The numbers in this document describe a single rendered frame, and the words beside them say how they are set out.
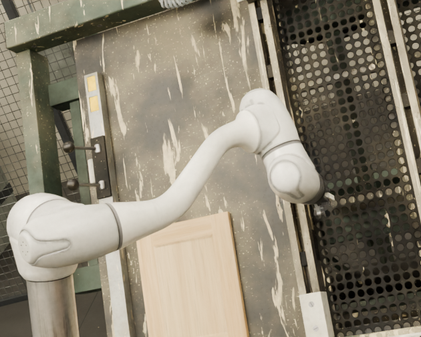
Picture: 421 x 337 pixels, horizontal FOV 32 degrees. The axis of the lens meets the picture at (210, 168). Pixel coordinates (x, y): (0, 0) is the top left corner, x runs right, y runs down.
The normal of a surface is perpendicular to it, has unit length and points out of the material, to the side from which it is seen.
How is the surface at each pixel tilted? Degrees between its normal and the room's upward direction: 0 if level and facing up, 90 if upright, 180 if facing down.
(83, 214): 41
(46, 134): 90
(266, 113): 51
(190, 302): 56
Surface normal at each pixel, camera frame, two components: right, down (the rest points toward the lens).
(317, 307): -0.37, -0.15
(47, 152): 0.92, -0.22
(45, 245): 0.17, -0.01
